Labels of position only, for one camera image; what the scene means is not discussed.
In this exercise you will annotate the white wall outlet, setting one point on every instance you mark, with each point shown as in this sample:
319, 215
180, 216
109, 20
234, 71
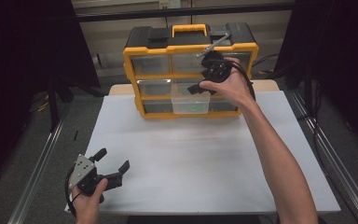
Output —
169, 3

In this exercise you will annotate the black curtain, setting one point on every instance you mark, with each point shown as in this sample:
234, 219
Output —
341, 62
18, 62

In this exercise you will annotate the black metal stand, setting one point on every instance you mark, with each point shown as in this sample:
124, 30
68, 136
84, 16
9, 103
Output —
53, 105

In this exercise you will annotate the white table sheet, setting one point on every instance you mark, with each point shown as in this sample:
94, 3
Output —
174, 149

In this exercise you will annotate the clear plastic drawer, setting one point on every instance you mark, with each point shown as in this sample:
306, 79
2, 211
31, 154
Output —
183, 105

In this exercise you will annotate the yellow black organizer cabinet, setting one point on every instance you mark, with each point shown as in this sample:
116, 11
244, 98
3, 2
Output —
167, 40

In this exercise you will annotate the person's right hand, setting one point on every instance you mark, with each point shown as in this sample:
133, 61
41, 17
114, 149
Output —
233, 88

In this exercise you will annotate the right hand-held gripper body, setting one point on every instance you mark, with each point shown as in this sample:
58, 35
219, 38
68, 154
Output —
216, 68

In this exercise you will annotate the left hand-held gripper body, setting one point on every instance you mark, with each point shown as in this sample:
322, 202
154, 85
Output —
85, 177

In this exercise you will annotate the person's left hand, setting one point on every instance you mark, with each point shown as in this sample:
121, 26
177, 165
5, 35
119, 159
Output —
88, 205

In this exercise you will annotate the black horizontal bar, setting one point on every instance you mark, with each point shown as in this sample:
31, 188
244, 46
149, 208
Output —
136, 15

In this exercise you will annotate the metal floor rail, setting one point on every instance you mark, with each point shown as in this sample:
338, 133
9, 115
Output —
338, 155
34, 174

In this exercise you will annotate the group of small clear drawers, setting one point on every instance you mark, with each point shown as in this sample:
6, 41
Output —
150, 64

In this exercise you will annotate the small black stick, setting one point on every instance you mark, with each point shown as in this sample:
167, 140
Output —
75, 135

